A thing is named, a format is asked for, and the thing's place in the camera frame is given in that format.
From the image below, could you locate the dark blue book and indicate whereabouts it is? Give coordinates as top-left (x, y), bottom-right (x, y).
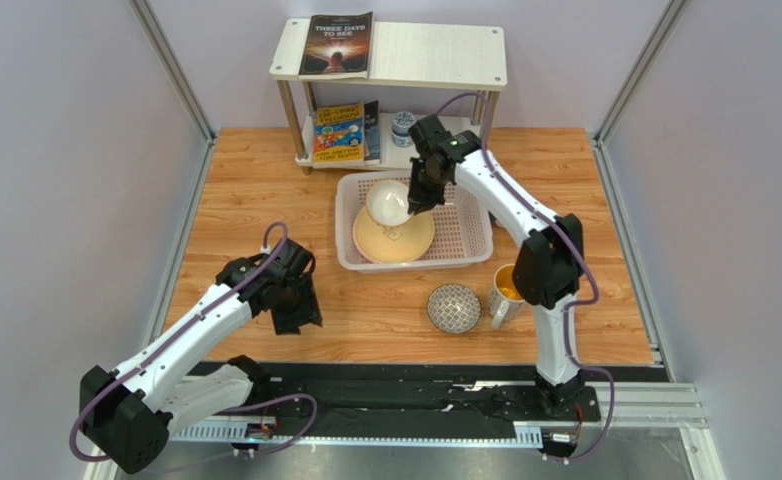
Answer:
top-left (364, 100), bottom-right (381, 164)

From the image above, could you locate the white plastic basket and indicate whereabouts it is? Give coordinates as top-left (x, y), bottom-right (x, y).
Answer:
top-left (334, 170), bottom-right (494, 274)

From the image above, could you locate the pink plate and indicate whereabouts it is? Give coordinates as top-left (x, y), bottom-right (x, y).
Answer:
top-left (351, 241), bottom-right (372, 264)

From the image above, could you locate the white two-tier shelf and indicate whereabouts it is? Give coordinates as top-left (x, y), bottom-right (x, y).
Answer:
top-left (269, 18), bottom-right (508, 174)

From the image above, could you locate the blue white ceramic jar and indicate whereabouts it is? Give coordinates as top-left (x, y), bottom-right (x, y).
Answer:
top-left (391, 111), bottom-right (417, 148)

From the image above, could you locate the dark Three Days book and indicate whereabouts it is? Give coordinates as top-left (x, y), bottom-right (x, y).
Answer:
top-left (298, 12), bottom-right (374, 79)

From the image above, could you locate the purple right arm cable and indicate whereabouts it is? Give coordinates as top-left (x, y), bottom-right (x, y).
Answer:
top-left (434, 91), bottom-right (617, 465)

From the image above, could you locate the yellow plate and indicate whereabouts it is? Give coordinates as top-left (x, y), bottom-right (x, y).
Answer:
top-left (352, 207), bottom-right (436, 264)

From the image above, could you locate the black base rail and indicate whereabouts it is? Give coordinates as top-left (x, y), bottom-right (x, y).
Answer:
top-left (171, 359), bottom-right (602, 461)

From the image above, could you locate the patterned mug yellow inside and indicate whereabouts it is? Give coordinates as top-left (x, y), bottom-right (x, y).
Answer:
top-left (486, 264), bottom-right (527, 330)

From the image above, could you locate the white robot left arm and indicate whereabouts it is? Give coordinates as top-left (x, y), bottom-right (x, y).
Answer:
top-left (68, 236), bottom-right (322, 474)

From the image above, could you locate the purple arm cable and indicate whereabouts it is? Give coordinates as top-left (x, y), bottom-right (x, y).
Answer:
top-left (68, 220), bottom-right (320, 464)
top-left (434, 91), bottom-right (617, 465)

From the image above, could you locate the grey patterned bowl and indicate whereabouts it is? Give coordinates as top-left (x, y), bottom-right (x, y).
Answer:
top-left (427, 283), bottom-right (482, 334)

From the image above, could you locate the white striped bowl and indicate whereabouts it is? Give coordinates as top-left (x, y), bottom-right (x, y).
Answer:
top-left (365, 180), bottom-right (412, 227)

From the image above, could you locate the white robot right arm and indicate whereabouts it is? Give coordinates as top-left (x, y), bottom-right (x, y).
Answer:
top-left (408, 115), bottom-right (586, 404)

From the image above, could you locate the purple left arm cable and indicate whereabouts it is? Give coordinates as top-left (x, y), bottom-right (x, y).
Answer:
top-left (68, 220), bottom-right (320, 464)

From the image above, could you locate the yellow treehouse book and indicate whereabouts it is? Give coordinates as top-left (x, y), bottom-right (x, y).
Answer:
top-left (313, 102), bottom-right (366, 168)

